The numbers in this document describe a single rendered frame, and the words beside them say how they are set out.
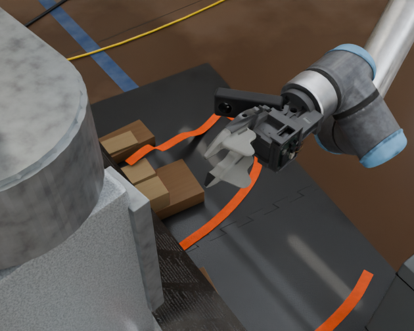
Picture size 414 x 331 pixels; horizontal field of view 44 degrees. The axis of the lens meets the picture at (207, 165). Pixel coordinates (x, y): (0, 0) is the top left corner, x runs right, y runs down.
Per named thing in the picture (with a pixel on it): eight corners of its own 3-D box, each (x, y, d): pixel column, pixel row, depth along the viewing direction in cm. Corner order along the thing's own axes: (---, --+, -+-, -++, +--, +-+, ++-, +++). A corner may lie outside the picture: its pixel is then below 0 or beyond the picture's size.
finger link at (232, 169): (227, 202, 78) (266, 160, 80) (198, 181, 80) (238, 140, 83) (229, 211, 80) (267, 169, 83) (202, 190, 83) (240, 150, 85)
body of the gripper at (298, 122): (279, 145, 76) (327, 105, 81) (236, 116, 80) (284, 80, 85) (274, 177, 82) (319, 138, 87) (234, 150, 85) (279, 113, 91)
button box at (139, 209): (121, 281, 87) (93, 175, 65) (133, 271, 88) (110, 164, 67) (152, 313, 83) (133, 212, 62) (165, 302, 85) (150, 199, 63)
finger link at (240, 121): (234, 124, 75) (269, 107, 81) (226, 119, 76) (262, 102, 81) (227, 149, 78) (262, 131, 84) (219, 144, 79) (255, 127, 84)
